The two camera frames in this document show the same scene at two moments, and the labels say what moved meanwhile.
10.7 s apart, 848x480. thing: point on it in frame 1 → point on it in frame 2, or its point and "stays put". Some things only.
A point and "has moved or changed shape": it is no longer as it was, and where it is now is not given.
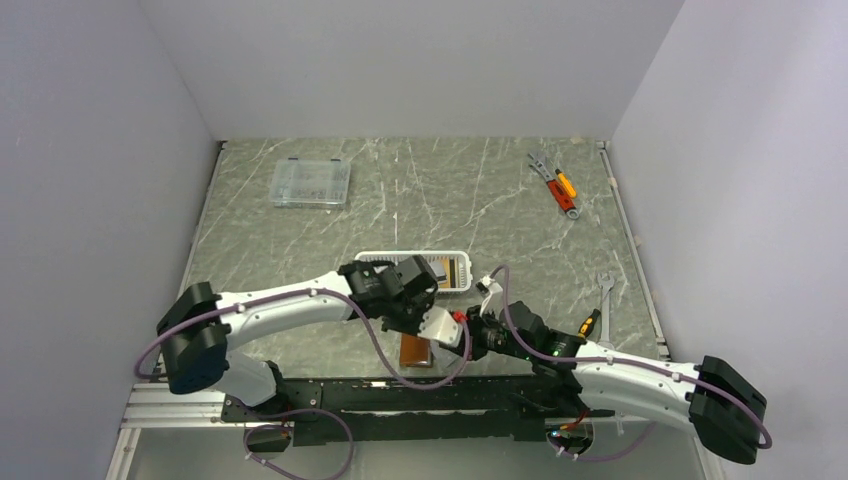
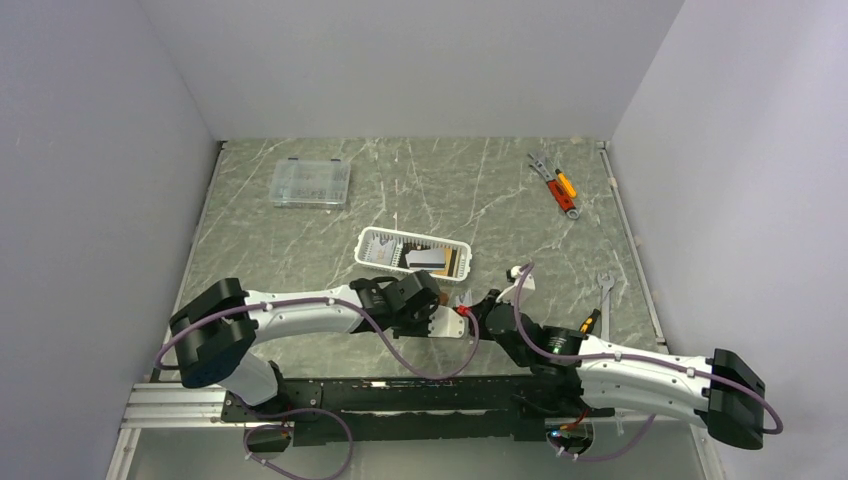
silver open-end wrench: (605, 285) stays put
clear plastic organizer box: (310, 183) stays put
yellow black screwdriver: (587, 325) stays put
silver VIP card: (445, 357) → (464, 298)
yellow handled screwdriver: (565, 183) stays put
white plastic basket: (464, 273) has moved or changed shape
